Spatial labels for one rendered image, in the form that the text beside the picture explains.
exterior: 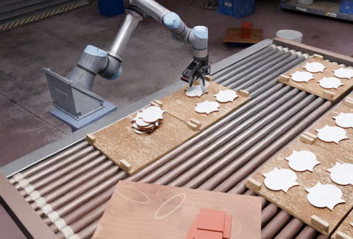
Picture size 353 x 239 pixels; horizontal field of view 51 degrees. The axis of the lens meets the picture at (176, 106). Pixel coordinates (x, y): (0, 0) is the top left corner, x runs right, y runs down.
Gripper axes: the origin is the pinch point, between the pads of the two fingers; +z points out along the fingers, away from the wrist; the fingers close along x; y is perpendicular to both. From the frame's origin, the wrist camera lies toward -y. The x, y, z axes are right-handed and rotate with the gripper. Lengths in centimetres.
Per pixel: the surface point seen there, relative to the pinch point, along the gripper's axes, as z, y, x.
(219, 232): -21, -82, -83
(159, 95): 4.1, -13.4, 15.7
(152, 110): -4.1, -35.7, -4.0
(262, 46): 0, 83, 12
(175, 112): 2.3, -22.4, -6.1
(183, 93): 1.6, -5.6, 4.3
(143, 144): 3, -51, -14
